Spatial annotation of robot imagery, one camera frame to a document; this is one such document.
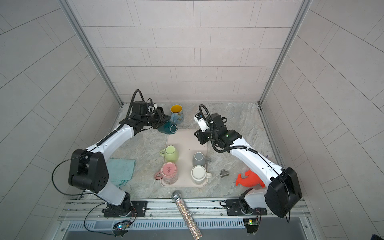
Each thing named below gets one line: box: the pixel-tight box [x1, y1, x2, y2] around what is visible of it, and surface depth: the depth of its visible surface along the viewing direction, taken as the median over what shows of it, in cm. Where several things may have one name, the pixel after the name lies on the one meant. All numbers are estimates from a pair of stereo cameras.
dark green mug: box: [157, 121, 178, 135], surface depth 81 cm
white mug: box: [191, 165, 212, 184], surface depth 77 cm
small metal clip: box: [219, 169, 229, 178], surface depth 82 cm
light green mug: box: [159, 145, 179, 163], surface depth 84 cm
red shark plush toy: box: [235, 170, 266, 188], surface depth 80 cm
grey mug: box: [192, 151, 211, 167], surface depth 81 cm
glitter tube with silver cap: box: [171, 190, 203, 240], surface depth 68 cm
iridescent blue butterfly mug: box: [170, 104, 184, 124], surface depth 101 cm
